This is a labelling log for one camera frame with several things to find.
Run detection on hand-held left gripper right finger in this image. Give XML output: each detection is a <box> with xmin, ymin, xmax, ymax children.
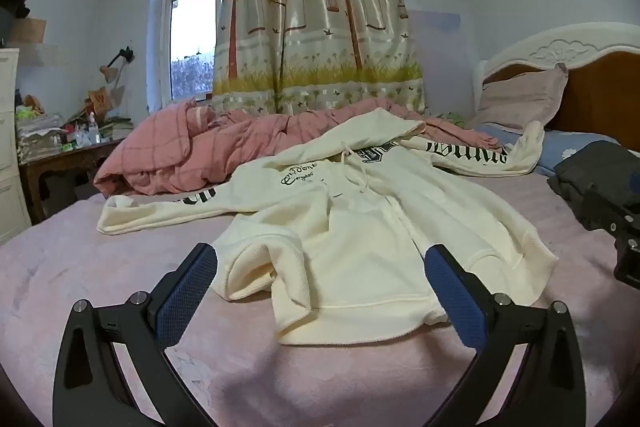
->
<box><xmin>424</xmin><ymin>244</ymin><xmax>587</xmax><ymax>427</ymax></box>

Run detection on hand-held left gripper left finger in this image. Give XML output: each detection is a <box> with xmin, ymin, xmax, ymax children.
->
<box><xmin>52</xmin><ymin>243</ymin><xmax>221</xmax><ymax>427</ymax></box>

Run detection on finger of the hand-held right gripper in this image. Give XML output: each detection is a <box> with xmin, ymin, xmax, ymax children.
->
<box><xmin>580</xmin><ymin>192</ymin><xmax>640</xmax><ymax>235</ymax></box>

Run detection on cream printed hoodie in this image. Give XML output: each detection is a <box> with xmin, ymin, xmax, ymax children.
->
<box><xmin>96</xmin><ymin>108</ymin><xmax>560</xmax><ymax>347</ymax></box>

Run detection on dark grey folded clothes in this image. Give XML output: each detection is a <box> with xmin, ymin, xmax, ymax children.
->
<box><xmin>547</xmin><ymin>142</ymin><xmax>640</xmax><ymax>230</ymax></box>

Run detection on blue flower print pillow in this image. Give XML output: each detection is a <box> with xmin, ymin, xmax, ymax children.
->
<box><xmin>472</xmin><ymin>123</ymin><xmax>626</xmax><ymax>178</ymax></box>

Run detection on pink bed sheet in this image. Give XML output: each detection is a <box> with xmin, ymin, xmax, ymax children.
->
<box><xmin>0</xmin><ymin>167</ymin><xmax>640</xmax><ymax>427</ymax></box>

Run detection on white and wooden headboard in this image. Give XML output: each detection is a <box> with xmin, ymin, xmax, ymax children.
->
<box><xmin>472</xmin><ymin>23</ymin><xmax>640</xmax><ymax>152</ymax></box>

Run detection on pink checked quilt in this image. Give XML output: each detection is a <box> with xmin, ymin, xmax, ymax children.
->
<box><xmin>93</xmin><ymin>97</ymin><xmax>506</xmax><ymax>198</ymax></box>

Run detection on pale pink pillow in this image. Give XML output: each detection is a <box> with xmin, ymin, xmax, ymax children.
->
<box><xmin>477</xmin><ymin>64</ymin><xmax>570</xmax><ymax>130</ymax></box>

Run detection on green cloth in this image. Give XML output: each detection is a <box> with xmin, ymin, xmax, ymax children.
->
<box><xmin>437</xmin><ymin>109</ymin><xmax>473</xmax><ymax>128</ymax></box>

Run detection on wooden desk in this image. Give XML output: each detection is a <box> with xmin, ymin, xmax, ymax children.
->
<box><xmin>20</xmin><ymin>138</ymin><xmax>126</xmax><ymax>225</ymax></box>

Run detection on stack of folded cloths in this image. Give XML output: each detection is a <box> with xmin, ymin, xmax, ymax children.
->
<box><xmin>15</xmin><ymin>104</ymin><xmax>66</xmax><ymax>152</ymax></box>

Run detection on white drawer cabinet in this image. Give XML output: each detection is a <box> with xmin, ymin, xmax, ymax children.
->
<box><xmin>0</xmin><ymin>48</ymin><xmax>32</xmax><ymax>243</ymax></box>

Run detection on tree print curtain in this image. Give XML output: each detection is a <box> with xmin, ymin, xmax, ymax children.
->
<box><xmin>212</xmin><ymin>0</ymin><xmax>426</xmax><ymax>115</ymax></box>

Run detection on cardboard box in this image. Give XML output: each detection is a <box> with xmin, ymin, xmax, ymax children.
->
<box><xmin>7</xmin><ymin>18</ymin><xmax>47</xmax><ymax>48</ymax></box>

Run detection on wall desk lamp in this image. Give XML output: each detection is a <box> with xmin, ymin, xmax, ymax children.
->
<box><xmin>99</xmin><ymin>47</ymin><xmax>136</xmax><ymax>82</ymax></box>

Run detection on white frame window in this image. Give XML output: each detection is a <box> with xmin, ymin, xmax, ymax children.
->
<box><xmin>160</xmin><ymin>0</ymin><xmax>236</xmax><ymax>102</ymax></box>

